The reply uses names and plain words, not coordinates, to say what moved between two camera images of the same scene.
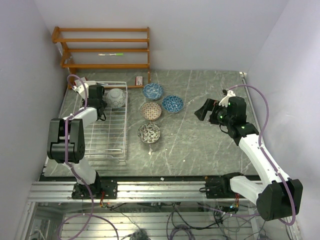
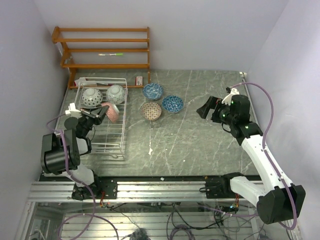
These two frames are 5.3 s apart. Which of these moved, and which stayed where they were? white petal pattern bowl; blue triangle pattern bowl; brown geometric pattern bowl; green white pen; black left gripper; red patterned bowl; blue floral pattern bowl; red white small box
Moved: red patterned bowl; white petal pattern bowl; black left gripper
Stayed: blue triangle pattern bowl; green white pen; blue floral pattern bowl; red white small box; brown geometric pattern bowl
